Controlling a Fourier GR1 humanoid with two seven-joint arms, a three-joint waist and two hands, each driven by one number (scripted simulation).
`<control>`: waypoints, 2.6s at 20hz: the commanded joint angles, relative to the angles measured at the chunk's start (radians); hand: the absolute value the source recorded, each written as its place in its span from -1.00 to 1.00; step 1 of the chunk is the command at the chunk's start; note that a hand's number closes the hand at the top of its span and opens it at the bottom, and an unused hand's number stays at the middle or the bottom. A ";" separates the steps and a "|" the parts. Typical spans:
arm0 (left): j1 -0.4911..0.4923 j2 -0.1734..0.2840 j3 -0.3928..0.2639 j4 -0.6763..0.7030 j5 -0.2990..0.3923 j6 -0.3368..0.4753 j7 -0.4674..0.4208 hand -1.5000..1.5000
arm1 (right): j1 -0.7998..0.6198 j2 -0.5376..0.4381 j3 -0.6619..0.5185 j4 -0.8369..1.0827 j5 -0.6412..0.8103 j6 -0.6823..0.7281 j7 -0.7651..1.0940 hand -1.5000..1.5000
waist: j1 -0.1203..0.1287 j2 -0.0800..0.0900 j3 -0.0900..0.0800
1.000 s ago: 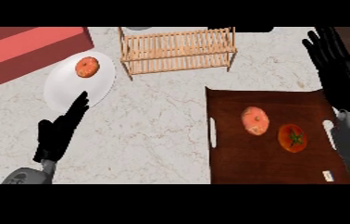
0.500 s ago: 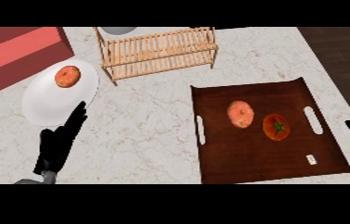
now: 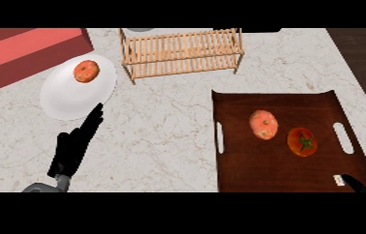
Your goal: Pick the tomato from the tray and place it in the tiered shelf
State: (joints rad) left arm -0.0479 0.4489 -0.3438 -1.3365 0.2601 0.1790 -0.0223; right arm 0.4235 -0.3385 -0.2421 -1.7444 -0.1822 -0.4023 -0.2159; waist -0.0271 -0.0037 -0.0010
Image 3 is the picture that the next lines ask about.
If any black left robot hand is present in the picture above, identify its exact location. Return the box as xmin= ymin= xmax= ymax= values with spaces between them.
xmin=46 ymin=102 xmax=107 ymax=179

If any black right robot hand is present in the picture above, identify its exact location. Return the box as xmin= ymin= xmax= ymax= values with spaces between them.
xmin=342 ymin=174 xmax=366 ymax=193

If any red tomato with green stem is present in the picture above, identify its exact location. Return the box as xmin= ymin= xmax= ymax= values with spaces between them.
xmin=287 ymin=127 xmax=319 ymax=158

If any dark brown wooden tray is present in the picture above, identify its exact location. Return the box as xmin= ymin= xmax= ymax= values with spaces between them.
xmin=210 ymin=89 xmax=366 ymax=193

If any wooden tiered shelf rack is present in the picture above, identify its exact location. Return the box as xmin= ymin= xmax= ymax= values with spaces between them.
xmin=119 ymin=27 xmax=247 ymax=85

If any white oval plate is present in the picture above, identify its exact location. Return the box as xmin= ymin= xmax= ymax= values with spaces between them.
xmin=39 ymin=54 xmax=119 ymax=121

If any small orange fruit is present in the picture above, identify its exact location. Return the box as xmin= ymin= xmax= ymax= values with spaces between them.
xmin=73 ymin=60 xmax=103 ymax=84

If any pale orange oval fruit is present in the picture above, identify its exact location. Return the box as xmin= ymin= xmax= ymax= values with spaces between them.
xmin=250 ymin=109 xmax=281 ymax=141

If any red box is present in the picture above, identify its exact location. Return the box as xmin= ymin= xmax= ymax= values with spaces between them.
xmin=0 ymin=27 xmax=97 ymax=89

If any grey round object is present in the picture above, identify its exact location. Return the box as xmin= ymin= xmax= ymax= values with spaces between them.
xmin=126 ymin=27 xmax=159 ymax=33

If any black appliance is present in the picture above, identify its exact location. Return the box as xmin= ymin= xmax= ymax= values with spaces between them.
xmin=238 ymin=27 xmax=284 ymax=34

